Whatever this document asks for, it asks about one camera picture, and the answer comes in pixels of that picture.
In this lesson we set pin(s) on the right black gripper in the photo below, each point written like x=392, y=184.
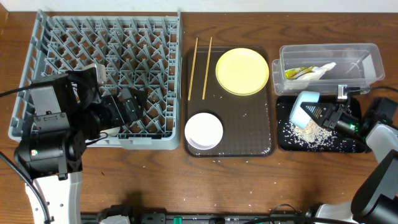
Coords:
x=334, y=110

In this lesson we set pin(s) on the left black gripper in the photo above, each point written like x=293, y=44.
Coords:
x=125, y=106

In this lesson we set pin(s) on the light blue bowl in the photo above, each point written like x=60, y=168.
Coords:
x=298, y=116

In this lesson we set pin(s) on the white napkin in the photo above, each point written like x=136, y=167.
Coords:
x=303, y=81

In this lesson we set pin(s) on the green orange snack wrapper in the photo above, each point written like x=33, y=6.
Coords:
x=294, y=73

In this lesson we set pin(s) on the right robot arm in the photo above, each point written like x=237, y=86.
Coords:
x=376, y=199

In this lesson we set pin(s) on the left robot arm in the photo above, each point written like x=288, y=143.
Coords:
x=70, y=114

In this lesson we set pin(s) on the black waste tray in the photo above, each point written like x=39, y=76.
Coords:
x=311, y=140

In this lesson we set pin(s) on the grey dishwasher rack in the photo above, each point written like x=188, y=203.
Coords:
x=140, y=52

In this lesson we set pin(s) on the spilled rice pile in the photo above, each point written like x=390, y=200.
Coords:
x=311, y=135

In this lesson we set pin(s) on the clear plastic bin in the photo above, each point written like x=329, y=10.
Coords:
x=357, y=65

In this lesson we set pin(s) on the dark brown serving tray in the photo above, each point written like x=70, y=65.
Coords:
x=248, y=121

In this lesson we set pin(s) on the white saucer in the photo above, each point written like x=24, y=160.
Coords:
x=203, y=131

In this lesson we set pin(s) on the yellow plate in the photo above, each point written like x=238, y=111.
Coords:
x=242, y=71

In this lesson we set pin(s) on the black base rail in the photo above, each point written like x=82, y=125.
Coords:
x=126, y=214

